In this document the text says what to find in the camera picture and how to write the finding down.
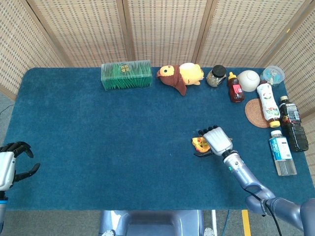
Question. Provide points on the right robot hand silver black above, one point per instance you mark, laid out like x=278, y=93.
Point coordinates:
x=217, y=141

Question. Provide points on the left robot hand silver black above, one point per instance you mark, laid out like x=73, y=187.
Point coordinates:
x=6, y=169

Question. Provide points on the yellow tape measure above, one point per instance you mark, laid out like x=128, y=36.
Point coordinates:
x=200, y=145

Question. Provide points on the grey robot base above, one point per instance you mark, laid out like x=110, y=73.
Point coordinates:
x=152, y=222

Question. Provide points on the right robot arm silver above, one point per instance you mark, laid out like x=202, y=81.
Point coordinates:
x=242, y=174

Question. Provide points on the woven round coaster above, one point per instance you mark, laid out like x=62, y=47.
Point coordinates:
x=254, y=111

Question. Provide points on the honey bottle red label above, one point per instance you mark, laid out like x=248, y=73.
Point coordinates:
x=236, y=91

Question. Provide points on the glass jar black lid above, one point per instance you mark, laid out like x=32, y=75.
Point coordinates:
x=215, y=78

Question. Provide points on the water bottle blue label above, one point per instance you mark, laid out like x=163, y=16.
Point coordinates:
x=280, y=150

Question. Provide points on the white squeeze bottle yellow cap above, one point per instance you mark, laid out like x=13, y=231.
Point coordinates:
x=267, y=100

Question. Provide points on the white bowl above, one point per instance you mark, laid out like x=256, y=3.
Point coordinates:
x=249, y=81

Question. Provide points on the yellow plush bird brown scarf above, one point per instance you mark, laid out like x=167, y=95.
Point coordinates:
x=190, y=75

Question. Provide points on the dark tea bottle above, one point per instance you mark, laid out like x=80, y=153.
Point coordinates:
x=294, y=125

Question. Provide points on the white pole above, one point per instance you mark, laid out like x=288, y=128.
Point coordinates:
x=214, y=221

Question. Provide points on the clear round container blue contents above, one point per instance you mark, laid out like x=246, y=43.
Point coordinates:
x=273, y=73

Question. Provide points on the blue table mat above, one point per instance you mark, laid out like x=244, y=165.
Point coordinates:
x=110, y=147

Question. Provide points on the clear box green packets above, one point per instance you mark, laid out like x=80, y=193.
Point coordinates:
x=126, y=78

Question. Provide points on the bamboo folding screen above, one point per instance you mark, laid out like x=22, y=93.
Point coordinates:
x=167, y=29

